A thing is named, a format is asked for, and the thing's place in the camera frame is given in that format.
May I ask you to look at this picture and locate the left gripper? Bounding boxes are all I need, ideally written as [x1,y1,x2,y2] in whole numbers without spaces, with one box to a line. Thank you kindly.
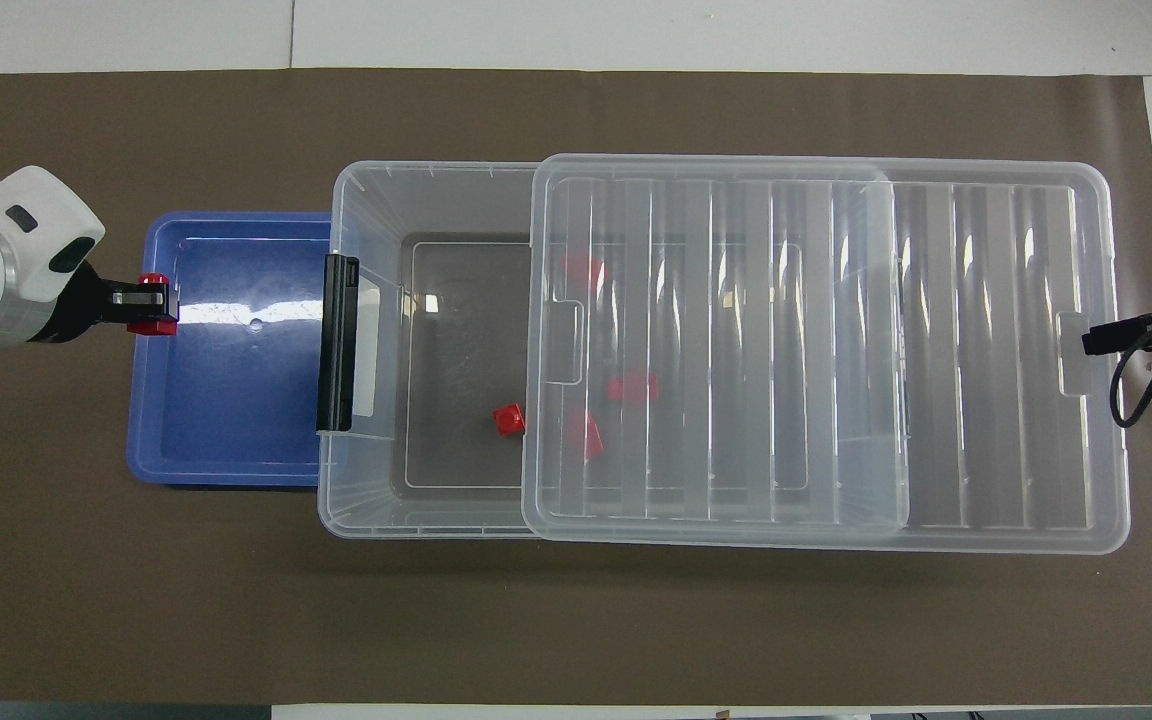
[36,261,120,345]

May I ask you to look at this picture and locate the clear plastic box lid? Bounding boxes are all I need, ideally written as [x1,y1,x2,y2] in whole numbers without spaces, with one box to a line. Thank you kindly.
[520,153,1133,557]

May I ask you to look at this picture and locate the clear plastic storage box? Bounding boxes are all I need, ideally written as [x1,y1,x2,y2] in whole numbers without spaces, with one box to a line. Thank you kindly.
[317,159,913,542]

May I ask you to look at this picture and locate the blue plastic tray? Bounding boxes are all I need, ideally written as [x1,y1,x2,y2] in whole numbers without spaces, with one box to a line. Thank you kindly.
[125,210,339,489]

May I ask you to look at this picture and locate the black box latch handle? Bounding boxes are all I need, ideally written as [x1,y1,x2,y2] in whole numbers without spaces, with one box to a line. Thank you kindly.
[316,253,361,435]

